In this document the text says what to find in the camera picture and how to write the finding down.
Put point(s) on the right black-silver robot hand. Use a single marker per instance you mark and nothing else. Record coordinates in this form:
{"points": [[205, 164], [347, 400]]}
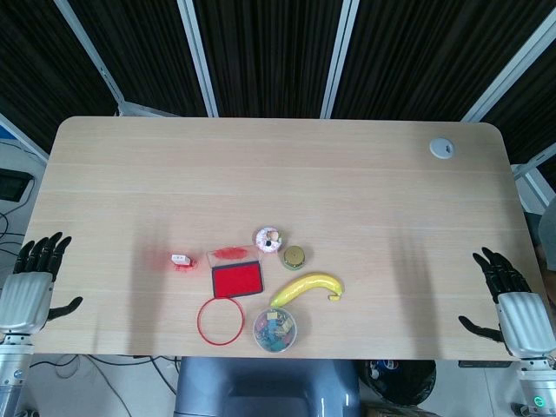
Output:
{"points": [[523, 321]]}

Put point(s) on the left black-silver robot hand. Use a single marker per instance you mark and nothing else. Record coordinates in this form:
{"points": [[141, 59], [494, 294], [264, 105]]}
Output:
{"points": [[26, 299]]}

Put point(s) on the small red stamp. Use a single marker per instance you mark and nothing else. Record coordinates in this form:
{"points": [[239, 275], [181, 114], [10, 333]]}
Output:
{"points": [[180, 260]]}

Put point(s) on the red ink pad clear lid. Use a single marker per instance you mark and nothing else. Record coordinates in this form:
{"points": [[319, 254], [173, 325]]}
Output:
{"points": [[236, 280]]}

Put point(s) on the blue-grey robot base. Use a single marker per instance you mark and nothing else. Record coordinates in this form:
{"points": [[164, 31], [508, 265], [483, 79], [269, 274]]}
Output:
{"points": [[269, 382]]}

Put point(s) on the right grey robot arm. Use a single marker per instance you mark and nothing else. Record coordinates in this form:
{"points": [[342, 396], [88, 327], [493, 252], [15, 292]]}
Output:
{"points": [[538, 386]]}

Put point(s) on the person in grey clothes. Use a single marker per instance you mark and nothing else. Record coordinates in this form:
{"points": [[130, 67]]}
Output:
{"points": [[549, 230]]}

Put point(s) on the black box device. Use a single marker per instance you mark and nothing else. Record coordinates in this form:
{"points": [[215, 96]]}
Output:
{"points": [[11, 184]]}

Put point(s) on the black trash bin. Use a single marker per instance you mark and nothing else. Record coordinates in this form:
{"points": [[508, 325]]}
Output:
{"points": [[404, 382]]}

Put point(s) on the yellow toy banana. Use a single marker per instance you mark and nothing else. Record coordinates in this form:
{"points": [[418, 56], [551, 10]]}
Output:
{"points": [[304, 284]]}

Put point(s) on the green jar gold lid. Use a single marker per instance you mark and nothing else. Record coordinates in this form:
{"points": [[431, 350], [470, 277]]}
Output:
{"points": [[294, 256]]}

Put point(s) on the pink toy cupcake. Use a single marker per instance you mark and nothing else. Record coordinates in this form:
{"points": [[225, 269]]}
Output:
{"points": [[266, 240]]}

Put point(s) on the clear tub of binder clips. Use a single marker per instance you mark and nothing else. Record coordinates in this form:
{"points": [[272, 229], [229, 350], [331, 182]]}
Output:
{"points": [[276, 330]]}

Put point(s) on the low white partition frame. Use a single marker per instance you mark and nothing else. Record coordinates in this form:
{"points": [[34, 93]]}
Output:
{"points": [[532, 174]]}

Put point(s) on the white and blue partition frame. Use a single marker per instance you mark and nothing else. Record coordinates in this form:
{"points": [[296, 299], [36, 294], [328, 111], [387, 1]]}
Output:
{"points": [[21, 134]]}

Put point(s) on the white aluminium partition post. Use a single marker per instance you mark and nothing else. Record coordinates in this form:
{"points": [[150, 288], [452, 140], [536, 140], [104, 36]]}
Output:
{"points": [[91, 56], [197, 52], [508, 74], [341, 52]]}

